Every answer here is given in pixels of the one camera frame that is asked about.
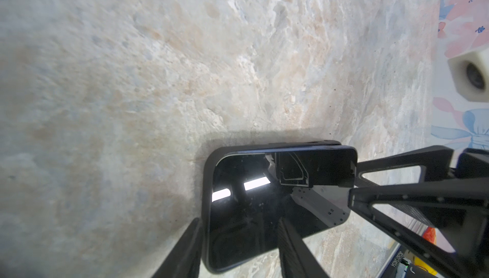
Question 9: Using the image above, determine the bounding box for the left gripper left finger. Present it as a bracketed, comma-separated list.
[152, 218, 203, 278]

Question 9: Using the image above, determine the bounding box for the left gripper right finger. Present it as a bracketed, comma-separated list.
[278, 218, 329, 278]

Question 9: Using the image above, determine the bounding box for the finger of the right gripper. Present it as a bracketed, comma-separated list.
[348, 178, 488, 277]
[355, 146, 454, 186]

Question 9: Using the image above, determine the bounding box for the black phone case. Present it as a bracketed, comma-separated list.
[201, 139, 358, 274]

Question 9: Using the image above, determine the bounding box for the red snack packet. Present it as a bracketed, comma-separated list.
[422, 227, 437, 245]

